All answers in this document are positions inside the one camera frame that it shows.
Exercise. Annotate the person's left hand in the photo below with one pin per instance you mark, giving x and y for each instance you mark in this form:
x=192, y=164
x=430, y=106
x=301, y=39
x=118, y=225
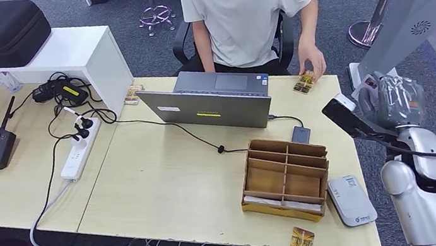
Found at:
x=312, y=57

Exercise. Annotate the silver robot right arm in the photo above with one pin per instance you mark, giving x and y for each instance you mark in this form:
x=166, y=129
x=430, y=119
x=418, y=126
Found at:
x=425, y=196

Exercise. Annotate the person's left forearm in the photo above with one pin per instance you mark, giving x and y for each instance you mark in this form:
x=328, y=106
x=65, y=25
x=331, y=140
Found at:
x=310, y=21

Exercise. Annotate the person's right forearm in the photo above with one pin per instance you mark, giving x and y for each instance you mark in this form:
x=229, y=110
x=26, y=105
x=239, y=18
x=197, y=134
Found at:
x=204, y=52

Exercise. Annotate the person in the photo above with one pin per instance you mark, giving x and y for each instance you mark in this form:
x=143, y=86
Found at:
x=245, y=9

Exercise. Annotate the white card reader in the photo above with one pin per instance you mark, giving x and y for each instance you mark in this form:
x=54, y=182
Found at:
x=351, y=202

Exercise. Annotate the chrome stanchion base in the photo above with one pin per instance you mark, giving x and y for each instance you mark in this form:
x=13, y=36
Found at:
x=362, y=34

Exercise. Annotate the small black external drive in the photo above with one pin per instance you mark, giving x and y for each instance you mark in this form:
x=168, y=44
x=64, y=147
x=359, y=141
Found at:
x=300, y=134

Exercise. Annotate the grey laptop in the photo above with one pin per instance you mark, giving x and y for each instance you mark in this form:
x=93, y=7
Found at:
x=208, y=110

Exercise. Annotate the wooden compartment organizer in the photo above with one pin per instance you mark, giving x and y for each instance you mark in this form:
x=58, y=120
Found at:
x=284, y=180

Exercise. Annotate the black office chair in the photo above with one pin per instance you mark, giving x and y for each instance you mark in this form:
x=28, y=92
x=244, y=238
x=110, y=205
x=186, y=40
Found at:
x=180, y=44

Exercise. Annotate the white paper sheet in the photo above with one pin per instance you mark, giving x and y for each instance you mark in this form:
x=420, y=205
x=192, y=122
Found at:
x=262, y=201

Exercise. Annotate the chrome stool base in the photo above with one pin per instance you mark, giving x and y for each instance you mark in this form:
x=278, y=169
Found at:
x=156, y=15

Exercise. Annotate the white desk shelf riser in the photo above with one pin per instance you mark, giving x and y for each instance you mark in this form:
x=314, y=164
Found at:
x=78, y=53

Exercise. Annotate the black power plug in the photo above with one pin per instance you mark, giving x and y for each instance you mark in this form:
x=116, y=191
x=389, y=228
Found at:
x=81, y=133
x=85, y=122

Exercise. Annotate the black power adapter yellow label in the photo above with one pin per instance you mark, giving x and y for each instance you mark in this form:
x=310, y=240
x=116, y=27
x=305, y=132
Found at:
x=70, y=93

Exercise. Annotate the white power strip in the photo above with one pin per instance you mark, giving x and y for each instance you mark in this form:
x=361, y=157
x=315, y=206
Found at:
x=78, y=152

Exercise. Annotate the clear plastic bottle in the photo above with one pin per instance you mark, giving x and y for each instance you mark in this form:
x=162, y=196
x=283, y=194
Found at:
x=6, y=80

